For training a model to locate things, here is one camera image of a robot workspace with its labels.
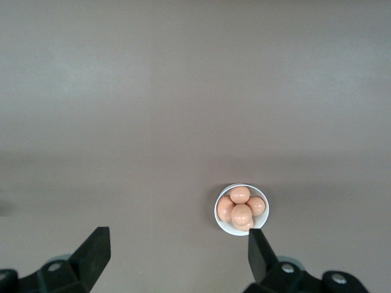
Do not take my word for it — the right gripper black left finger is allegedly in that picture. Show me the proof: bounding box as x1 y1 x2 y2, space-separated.
0 226 111 293

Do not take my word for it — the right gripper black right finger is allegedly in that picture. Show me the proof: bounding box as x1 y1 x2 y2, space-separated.
243 228 370 293

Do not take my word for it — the white round bowl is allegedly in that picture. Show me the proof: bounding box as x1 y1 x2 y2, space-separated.
214 183 270 237

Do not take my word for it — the brown table cover mat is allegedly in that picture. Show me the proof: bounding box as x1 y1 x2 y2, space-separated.
0 0 391 293

